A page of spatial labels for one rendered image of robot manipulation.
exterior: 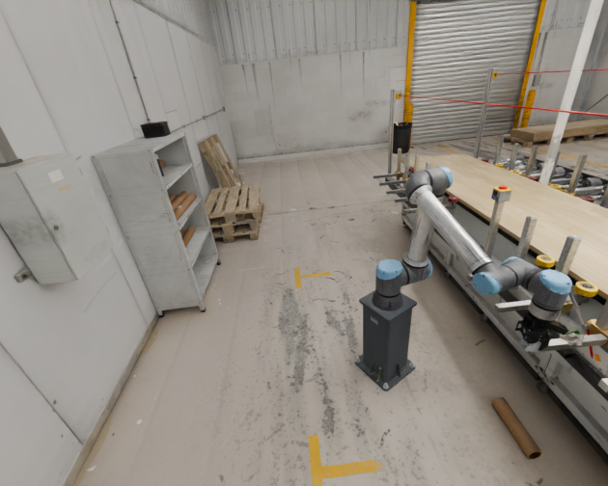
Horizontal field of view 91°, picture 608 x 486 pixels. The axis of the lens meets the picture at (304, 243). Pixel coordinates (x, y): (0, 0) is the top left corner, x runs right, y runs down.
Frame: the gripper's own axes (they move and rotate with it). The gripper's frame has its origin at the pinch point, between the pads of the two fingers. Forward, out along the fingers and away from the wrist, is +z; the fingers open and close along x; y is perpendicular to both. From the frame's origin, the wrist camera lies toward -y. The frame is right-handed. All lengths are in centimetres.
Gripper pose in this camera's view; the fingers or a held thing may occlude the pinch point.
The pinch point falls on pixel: (532, 350)
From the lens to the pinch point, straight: 158.9
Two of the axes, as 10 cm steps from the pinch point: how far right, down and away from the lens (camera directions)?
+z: 0.7, 8.8, 4.8
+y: -10.0, 0.9, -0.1
